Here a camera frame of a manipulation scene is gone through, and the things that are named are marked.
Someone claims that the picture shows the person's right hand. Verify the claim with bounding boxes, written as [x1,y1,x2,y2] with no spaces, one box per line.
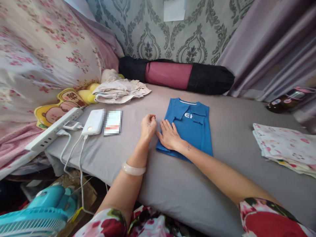
[159,119,190,151]

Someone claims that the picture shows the person's left hand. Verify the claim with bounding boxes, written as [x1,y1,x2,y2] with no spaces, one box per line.
[140,114,158,143]

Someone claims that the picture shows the person's right fingers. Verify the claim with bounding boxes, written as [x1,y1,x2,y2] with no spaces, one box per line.
[160,119,178,137]

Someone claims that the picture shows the blue shirt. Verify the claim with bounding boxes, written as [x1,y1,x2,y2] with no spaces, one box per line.
[155,97,214,164]

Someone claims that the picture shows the black smartphone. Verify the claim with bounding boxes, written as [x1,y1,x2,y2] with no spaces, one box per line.
[103,110,123,137]

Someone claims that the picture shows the beige folded clothes pile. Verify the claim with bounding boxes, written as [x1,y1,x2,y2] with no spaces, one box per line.
[92,78,152,104]

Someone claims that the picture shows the pink yoga mat in black bag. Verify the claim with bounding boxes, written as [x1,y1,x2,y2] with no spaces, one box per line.
[118,56,235,96]

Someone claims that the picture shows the cream plush toy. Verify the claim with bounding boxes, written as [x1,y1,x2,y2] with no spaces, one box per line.
[100,68,124,83]

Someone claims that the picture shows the white power bank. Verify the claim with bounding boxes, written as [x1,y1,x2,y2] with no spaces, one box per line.
[81,108,104,136]

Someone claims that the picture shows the grey bed sheet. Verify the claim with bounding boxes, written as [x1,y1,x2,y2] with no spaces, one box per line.
[44,83,316,237]

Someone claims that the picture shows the yellow plush toy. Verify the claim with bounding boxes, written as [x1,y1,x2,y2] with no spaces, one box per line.
[78,83,100,105]

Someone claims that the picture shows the white charger plug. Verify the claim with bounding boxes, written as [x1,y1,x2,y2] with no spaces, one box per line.
[63,121,83,132]

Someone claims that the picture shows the yellow cartoon pig cushion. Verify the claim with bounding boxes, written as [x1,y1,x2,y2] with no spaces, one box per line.
[34,88,86,130]

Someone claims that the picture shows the person's body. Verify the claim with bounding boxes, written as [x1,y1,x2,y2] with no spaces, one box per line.
[127,205,191,237]

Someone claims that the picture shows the white power strip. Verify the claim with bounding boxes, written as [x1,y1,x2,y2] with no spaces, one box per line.
[24,106,84,151]

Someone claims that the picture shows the white floral folded cloth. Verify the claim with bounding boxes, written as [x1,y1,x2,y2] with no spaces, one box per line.
[252,123,316,179]

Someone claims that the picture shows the pink floral quilt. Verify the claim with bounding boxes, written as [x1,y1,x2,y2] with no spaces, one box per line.
[0,0,121,178]

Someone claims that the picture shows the purple curtain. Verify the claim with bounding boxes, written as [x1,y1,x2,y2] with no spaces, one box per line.
[215,0,316,131]

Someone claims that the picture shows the teal electric fan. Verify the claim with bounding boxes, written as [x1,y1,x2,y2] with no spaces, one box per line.
[0,184,82,237]

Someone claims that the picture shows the white power bank cable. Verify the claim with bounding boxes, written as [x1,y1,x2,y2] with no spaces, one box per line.
[78,134,95,215]

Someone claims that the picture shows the white plug cable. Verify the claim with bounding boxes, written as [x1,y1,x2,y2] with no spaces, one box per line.
[56,129,82,179]

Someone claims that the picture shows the white paper on wall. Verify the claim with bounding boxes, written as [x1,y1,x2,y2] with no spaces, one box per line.
[163,0,186,22]

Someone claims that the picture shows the dark bottle with pink strap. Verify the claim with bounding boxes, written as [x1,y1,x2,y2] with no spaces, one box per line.
[266,86,316,114]

